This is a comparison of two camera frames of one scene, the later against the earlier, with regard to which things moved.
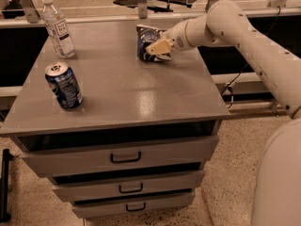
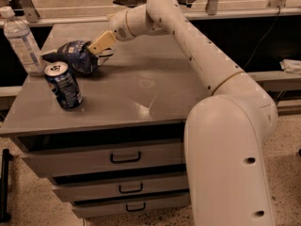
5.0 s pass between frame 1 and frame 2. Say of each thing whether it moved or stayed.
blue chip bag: moved
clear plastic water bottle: moved
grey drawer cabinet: stayed
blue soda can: stayed
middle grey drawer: stayed
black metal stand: stayed
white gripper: moved
